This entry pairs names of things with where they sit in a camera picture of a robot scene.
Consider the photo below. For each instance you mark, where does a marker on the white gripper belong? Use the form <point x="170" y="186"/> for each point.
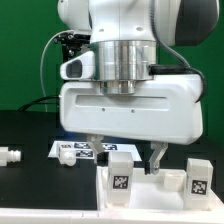
<point x="163" y="109"/>

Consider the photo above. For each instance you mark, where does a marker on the white square table top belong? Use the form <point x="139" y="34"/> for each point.
<point x="162" y="192"/>

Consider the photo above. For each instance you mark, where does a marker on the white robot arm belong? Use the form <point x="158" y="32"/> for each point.
<point x="117" y="87"/>

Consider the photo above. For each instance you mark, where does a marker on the white sheet with tags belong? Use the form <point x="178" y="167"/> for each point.
<point x="83" y="151"/>

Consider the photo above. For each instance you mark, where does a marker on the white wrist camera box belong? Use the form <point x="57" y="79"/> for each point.
<point x="79" y="68"/>

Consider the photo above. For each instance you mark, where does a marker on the white L-shaped obstacle wall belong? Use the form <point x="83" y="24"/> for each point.
<point x="29" y="216"/>

